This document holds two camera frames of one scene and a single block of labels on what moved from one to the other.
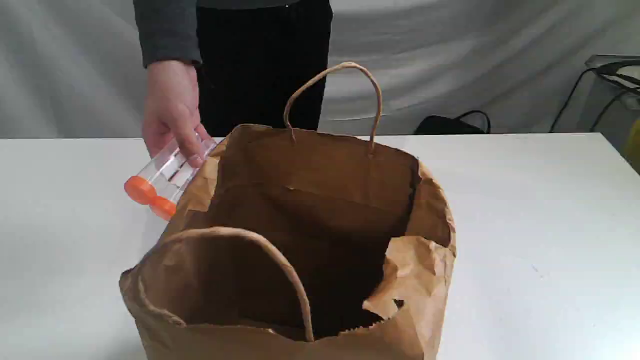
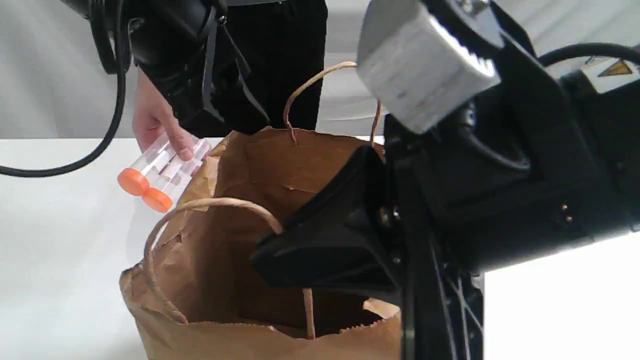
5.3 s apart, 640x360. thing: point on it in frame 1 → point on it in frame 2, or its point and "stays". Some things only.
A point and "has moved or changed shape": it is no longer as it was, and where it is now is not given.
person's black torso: x=256 y=55 stays
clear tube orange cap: x=165 y=206 has moved or changed shape
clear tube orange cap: x=145 y=188 → x=136 y=181
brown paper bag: x=299 y=244 stays
